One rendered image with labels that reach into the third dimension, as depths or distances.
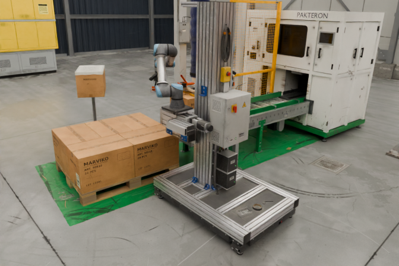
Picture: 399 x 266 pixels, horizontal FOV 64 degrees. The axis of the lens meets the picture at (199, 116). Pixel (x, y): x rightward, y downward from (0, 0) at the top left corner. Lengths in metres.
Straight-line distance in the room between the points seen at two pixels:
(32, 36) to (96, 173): 7.50
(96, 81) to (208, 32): 2.70
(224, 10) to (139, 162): 1.88
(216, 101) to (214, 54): 0.41
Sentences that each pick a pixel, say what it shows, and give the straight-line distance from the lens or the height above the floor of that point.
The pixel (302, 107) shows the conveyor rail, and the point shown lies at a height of 0.52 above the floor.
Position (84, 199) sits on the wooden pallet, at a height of 0.08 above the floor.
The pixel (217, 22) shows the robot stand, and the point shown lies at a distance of 2.89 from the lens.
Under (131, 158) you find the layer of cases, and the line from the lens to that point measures 3.65.
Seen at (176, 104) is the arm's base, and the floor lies 1.08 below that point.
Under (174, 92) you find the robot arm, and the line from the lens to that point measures 3.10.
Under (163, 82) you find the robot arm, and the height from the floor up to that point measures 1.29.
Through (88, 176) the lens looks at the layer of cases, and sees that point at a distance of 3.53.
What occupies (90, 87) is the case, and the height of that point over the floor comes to 0.78.
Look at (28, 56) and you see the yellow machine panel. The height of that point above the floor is 0.55.
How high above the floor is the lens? 1.97
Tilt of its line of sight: 19 degrees down
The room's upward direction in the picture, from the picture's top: 1 degrees clockwise
